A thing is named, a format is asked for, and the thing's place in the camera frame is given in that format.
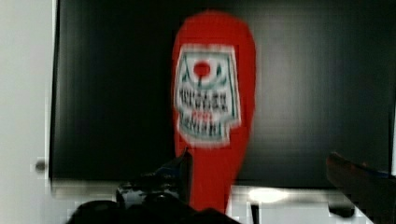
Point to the black toaster oven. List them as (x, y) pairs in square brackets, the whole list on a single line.
[(266, 89)]

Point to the black oven door handle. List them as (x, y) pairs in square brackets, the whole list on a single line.
[(318, 213)]

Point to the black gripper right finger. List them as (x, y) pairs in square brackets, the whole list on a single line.
[(373, 192)]

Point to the red ketchup bottle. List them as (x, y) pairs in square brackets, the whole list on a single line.
[(213, 100)]

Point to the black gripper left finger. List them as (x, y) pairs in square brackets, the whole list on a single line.
[(173, 177)]

